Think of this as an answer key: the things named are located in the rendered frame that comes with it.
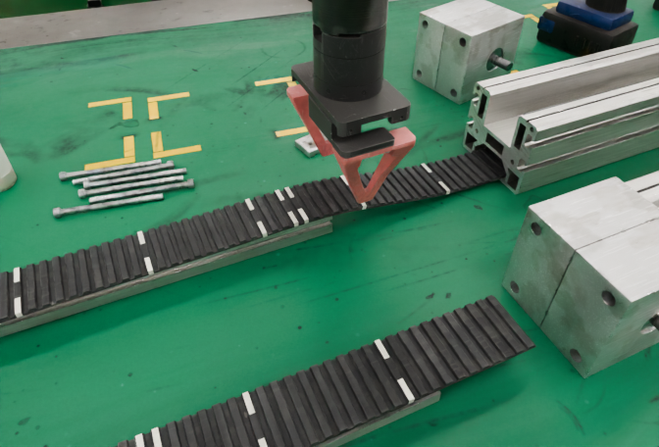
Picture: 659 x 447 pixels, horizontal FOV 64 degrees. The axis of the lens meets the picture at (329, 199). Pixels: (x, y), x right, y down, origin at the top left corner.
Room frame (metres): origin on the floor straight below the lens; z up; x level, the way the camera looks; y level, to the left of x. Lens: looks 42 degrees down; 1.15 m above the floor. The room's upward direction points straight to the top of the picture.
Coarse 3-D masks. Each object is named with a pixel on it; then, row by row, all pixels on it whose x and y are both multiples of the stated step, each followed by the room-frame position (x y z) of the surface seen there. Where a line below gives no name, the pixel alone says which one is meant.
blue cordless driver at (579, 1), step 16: (560, 0) 0.78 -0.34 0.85; (576, 0) 0.78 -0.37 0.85; (592, 0) 0.75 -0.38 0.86; (608, 0) 0.74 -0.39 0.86; (624, 0) 0.73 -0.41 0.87; (544, 16) 0.78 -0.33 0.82; (560, 16) 0.77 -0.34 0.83; (576, 16) 0.75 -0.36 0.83; (592, 16) 0.73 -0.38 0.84; (608, 16) 0.72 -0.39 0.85; (624, 16) 0.73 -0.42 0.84; (544, 32) 0.78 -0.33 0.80; (560, 32) 0.76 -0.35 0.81; (576, 32) 0.74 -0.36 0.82; (592, 32) 0.72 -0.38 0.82; (608, 32) 0.71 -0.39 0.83; (624, 32) 0.72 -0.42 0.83; (560, 48) 0.75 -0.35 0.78; (576, 48) 0.73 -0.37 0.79; (592, 48) 0.71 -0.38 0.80; (608, 48) 0.70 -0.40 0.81
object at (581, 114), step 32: (576, 64) 0.55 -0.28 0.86; (608, 64) 0.55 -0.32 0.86; (640, 64) 0.57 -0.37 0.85; (480, 96) 0.50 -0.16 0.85; (512, 96) 0.50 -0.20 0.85; (544, 96) 0.51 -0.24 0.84; (576, 96) 0.54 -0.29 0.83; (608, 96) 0.48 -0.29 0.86; (640, 96) 0.48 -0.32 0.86; (480, 128) 0.49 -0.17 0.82; (512, 128) 0.48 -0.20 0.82; (544, 128) 0.42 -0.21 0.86; (576, 128) 0.44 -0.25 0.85; (608, 128) 0.46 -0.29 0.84; (640, 128) 0.48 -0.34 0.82; (512, 160) 0.44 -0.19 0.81; (544, 160) 0.43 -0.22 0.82; (576, 160) 0.45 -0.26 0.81; (608, 160) 0.47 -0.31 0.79
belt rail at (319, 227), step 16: (304, 224) 0.35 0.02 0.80; (320, 224) 0.36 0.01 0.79; (256, 240) 0.33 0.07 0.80; (272, 240) 0.34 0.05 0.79; (288, 240) 0.34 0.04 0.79; (304, 240) 0.35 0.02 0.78; (208, 256) 0.31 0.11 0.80; (224, 256) 0.32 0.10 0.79; (240, 256) 0.33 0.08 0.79; (160, 272) 0.30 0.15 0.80; (176, 272) 0.30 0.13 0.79; (192, 272) 0.31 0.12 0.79; (112, 288) 0.29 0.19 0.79; (128, 288) 0.29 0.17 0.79; (144, 288) 0.29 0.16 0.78; (64, 304) 0.27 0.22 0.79; (80, 304) 0.27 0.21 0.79; (96, 304) 0.27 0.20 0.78; (16, 320) 0.25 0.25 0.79; (32, 320) 0.25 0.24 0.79; (48, 320) 0.26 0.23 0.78; (0, 336) 0.24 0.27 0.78
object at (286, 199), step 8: (280, 192) 0.38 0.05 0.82; (288, 192) 0.38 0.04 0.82; (280, 200) 0.37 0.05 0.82; (288, 200) 0.37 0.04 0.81; (296, 200) 0.37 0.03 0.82; (280, 208) 0.36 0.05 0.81; (288, 208) 0.36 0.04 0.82; (296, 208) 0.36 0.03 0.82; (288, 216) 0.35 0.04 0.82; (296, 216) 0.35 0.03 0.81; (304, 216) 0.35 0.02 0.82; (296, 224) 0.34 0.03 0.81
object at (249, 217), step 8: (248, 200) 0.37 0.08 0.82; (240, 208) 0.36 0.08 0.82; (248, 208) 0.36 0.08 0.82; (256, 208) 0.36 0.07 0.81; (240, 216) 0.35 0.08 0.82; (248, 216) 0.35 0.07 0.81; (256, 216) 0.35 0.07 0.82; (248, 224) 0.34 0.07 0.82; (256, 224) 0.34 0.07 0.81; (264, 224) 0.34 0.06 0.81; (248, 232) 0.33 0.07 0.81; (256, 232) 0.33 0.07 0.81; (264, 232) 0.33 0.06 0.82
